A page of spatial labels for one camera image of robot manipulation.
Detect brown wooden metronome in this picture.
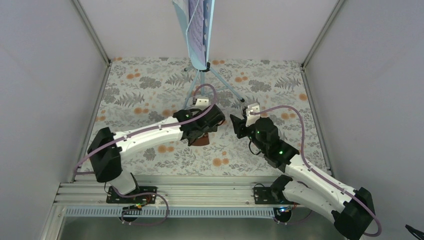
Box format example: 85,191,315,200
191,133,210,147

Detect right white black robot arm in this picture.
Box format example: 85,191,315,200
230,114,375,240

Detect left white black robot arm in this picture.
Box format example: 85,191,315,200
87,104,226,203

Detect floral patterned table cloth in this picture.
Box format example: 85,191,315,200
92,57,328,177

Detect sheet music pages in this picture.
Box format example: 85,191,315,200
188,0,206,65

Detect light blue music stand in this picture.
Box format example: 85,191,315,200
172,0,245,107

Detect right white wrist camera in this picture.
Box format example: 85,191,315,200
243,102,261,127

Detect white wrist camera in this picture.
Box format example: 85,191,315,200
193,97,210,109
243,102,261,127

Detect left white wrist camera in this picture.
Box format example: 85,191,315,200
193,97,210,109

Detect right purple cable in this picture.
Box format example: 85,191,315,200
250,105,383,238

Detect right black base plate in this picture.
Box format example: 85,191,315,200
252,185,295,205

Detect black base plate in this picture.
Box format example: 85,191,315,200
252,185,295,205
105,186,158,205

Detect grey slotted cable duct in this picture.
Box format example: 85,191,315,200
63,206,275,219

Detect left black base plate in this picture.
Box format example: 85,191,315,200
105,186,158,205

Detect aluminium mounting rail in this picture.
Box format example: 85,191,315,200
53,175,276,207

